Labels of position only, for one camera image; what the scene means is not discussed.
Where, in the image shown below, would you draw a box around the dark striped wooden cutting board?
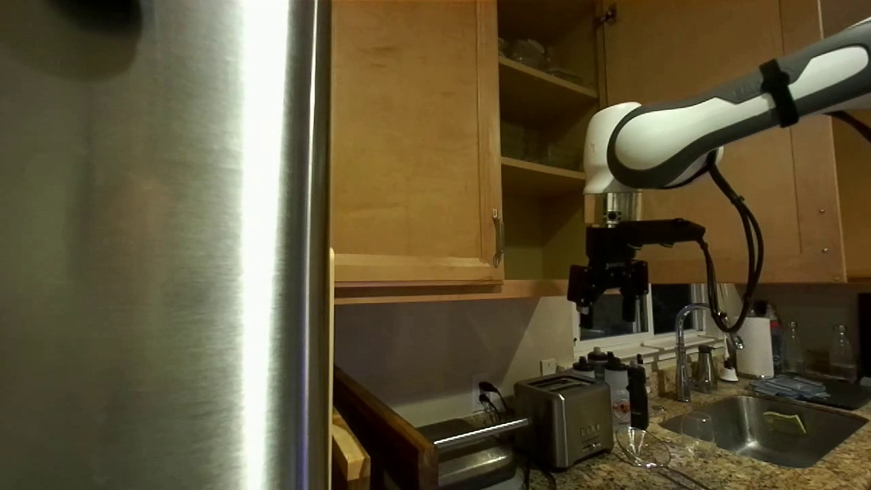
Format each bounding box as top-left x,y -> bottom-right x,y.
331,364 -> 441,490

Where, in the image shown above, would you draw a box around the chrome kitchen faucet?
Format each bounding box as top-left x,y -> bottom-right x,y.
671,299 -> 746,404

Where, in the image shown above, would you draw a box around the wooden wall cabinet carcass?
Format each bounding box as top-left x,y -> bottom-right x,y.
330,0 -> 610,308

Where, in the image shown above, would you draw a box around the glassware on shelf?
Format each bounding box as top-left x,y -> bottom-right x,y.
501,36 -> 583,80

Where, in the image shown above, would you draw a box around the clear glass bottle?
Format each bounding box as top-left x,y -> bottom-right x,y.
826,320 -> 858,378
784,318 -> 805,376

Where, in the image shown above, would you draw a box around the stainless steel toaster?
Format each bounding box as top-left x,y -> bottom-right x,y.
511,372 -> 615,470

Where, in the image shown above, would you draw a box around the white paper towel roll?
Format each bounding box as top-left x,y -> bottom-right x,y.
735,310 -> 775,380

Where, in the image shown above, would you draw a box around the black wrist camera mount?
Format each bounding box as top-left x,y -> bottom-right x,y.
585,214 -> 708,267

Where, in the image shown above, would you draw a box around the stainless steel sink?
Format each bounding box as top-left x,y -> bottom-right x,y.
662,390 -> 867,470

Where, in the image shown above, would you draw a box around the stainless steel refrigerator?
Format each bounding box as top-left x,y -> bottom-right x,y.
0,0 -> 334,490

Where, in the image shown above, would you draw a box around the light wooden board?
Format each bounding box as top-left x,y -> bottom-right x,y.
330,405 -> 372,490

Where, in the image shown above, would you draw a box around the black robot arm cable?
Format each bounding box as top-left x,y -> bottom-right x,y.
696,107 -> 871,334

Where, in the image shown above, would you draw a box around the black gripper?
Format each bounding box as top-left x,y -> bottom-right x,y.
565,259 -> 649,331

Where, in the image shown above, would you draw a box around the wooden wall cabinets by sink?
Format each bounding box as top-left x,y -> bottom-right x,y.
841,118 -> 871,281

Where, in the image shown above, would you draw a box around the small soap dispenser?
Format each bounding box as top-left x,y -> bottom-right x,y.
719,337 -> 743,386

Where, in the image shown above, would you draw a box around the wall outlet with black plug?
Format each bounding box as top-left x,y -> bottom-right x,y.
474,378 -> 515,421

